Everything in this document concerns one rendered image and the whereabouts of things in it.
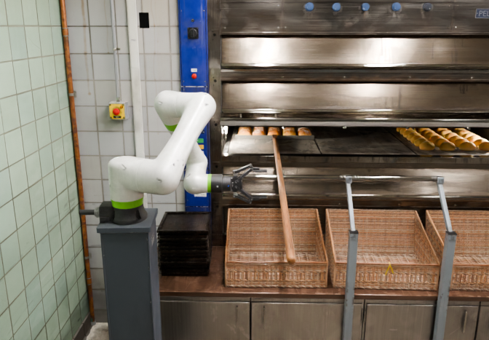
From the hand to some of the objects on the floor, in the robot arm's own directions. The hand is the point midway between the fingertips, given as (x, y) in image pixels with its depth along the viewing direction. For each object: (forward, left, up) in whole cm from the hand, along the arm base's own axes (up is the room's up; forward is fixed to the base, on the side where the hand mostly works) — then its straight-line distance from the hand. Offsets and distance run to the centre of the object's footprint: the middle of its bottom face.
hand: (264, 183), depth 236 cm
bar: (+36, +4, -119) cm, 124 cm away
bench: (+55, +24, -119) cm, 133 cm away
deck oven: (+67, +146, -119) cm, 200 cm away
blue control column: (-30, +152, -119) cm, 195 cm away
